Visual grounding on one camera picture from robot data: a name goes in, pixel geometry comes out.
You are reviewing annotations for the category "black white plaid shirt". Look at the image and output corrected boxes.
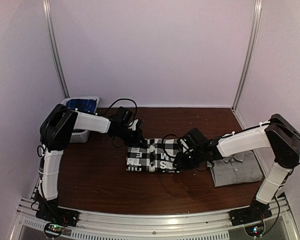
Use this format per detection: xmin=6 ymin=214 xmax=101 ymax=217
xmin=126 ymin=138 xmax=181 ymax=173

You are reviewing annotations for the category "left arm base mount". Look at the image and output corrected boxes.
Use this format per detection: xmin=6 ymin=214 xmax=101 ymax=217
xmin=35 ymin=207 xmax=79 ymax=227

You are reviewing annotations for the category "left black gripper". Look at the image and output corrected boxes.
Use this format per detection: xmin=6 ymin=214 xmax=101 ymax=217
xmin=115 ymin=125 xmax=147 ymax=147

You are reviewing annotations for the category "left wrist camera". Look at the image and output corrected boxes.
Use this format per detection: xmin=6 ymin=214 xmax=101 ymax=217
xmin=114 ymin=106 xmax=142 ymax=131

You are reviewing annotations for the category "right aluminium frame post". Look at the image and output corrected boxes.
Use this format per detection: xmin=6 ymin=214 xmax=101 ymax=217
xmin=231 ymin=0 xmax=263 ymax=112

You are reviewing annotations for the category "grey shirt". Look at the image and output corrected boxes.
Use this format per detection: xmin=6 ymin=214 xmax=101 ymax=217
xmin=207 ymin=150 xmax=263 ymax=188

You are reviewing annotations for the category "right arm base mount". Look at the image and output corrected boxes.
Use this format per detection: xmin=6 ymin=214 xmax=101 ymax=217
xmin=229 ymin=204 xmax=273 ymax=226

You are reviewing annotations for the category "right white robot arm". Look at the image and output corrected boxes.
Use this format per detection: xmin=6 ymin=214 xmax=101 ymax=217
xmin=173 ymin=113 xmax=300 ymax=221

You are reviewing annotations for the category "aluminium frame post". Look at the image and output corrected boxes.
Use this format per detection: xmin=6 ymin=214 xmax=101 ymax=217
xmin=42 ymin=0 xmax=70 ymax=98
xmin=231 ymin=0 xmax=263 ymax=112

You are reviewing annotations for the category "blue plaid shirt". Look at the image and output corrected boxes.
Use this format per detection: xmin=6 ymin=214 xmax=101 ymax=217
xmin=65 ymin=98 xmax=97 ymax=114

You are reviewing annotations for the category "front aluminium rail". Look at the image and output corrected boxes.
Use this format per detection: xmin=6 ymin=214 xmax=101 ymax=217
xmin=8 ymin=197 xmax=300 ymax=240

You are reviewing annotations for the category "white plastic basket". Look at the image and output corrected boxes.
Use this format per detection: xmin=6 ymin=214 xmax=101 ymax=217
xmin=60 ymin=96 xmax=100 ymax=143

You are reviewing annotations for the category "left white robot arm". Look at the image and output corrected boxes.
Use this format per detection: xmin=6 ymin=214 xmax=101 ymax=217
xmin=37 ymin=103 xmax=147 ymax=222

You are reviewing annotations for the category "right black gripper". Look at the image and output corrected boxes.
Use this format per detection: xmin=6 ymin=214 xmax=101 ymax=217
xmin=172 ymin=148 xmax=205 ymax=170

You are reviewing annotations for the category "left aluminium frame post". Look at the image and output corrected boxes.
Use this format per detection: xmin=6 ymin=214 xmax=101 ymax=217
xmin=42 ymin=0 xmax=70 ymax=98

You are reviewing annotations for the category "left black cable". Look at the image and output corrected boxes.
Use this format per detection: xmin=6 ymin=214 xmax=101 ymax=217
xmin=106 ymin=98 xmax=138 ymax=118

